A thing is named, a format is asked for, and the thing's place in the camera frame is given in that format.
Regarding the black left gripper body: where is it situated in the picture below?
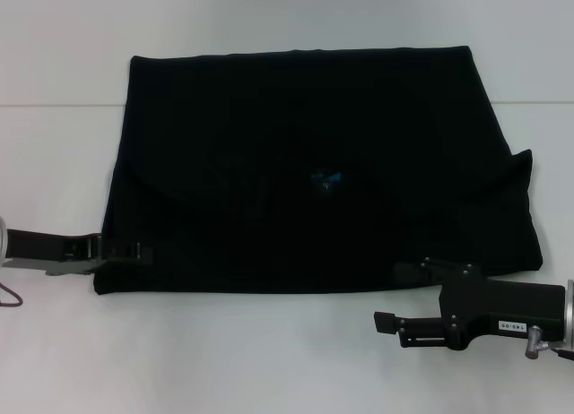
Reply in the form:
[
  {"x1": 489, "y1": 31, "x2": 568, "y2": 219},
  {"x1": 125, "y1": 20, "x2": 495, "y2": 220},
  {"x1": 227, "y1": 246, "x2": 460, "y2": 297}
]
[{"x1": 6, "y1": 228, "x2": 109, "y2": 268}]

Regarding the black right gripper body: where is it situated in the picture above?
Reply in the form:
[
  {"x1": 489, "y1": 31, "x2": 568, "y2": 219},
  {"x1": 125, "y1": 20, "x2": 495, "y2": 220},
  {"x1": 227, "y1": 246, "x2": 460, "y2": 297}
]
[{"x1": 439, "y1": 269, "x2": 567, "y2": 352}]

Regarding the black shirt with FREE print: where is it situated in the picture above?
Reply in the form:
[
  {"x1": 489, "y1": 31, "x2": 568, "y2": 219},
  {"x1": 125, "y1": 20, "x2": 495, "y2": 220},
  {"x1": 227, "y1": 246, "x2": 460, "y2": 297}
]
[{"x1": 92, "y1": 46, "x2": 546, "y2": 297}]

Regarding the silver cable plug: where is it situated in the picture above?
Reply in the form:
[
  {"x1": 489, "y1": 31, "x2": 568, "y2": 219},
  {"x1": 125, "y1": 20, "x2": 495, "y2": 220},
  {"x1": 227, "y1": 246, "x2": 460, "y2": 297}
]
[{"x1": 524, "y1": 324, "x2": 574, "y2": 360}]

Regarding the red cable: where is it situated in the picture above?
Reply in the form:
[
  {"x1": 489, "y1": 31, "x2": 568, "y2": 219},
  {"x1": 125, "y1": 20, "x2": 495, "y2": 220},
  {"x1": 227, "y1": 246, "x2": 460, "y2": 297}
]
[{"x1": 0, "y1": 282, "x2": 24, "y2": 308}]

